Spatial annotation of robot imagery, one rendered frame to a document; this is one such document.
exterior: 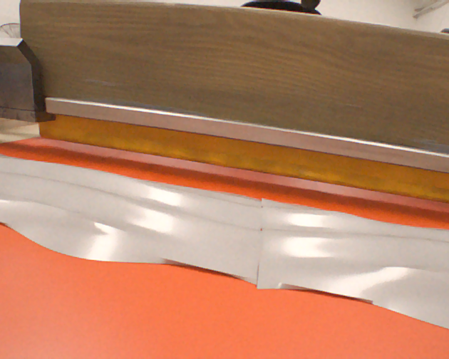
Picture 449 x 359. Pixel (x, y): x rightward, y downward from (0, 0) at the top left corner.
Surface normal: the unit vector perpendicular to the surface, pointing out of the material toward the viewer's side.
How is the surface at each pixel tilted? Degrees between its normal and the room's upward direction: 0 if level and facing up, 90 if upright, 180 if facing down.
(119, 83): 90
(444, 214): 0
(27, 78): 90
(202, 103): 90
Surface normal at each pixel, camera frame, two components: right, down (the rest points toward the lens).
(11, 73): -0.15, 0.30
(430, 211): 0.12, -0.94
